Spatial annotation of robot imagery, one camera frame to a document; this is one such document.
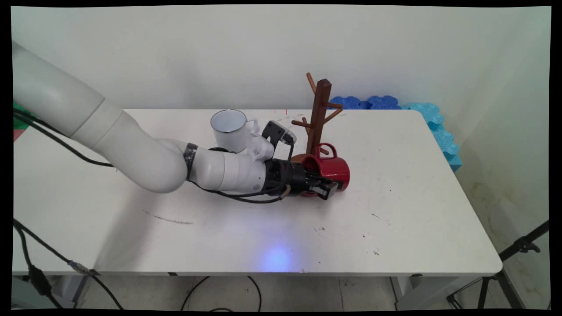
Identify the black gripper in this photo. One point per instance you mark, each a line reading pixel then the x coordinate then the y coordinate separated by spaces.
pixel 287 175

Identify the red enamel mug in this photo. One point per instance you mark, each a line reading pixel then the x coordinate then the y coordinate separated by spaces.
pixel 336 171

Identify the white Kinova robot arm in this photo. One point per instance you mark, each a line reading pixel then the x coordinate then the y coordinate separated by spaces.
pixel 131 149

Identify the brown wooden mug tree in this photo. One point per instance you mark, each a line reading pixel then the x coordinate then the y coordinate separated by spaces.
pixel 319 109

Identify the dark blue foam mat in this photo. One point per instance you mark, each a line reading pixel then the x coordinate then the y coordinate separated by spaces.
pixel 349 102
pixel 384 102

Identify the white enamel mug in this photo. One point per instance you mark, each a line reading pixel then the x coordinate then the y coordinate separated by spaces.
pixel 228 131

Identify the dark green enamel mug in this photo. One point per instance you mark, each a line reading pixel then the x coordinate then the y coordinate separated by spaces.
pixel 218 149

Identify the cyan foam mat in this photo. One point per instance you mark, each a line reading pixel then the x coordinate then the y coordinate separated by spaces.
pixel 441 131

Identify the grey table leg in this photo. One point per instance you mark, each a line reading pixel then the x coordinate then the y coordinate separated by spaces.
pixel 417 292
pixel 66 287

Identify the pink foam mat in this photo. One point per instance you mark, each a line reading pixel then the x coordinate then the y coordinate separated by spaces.
pixel 17 133

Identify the green foam mat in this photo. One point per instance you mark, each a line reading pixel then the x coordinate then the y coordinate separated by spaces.
pixel 17 119

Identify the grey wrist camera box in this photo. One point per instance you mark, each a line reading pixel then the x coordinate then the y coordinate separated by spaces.
pixel 276 131

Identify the black camera tripod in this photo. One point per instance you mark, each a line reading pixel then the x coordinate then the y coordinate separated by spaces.
pixel 518 248

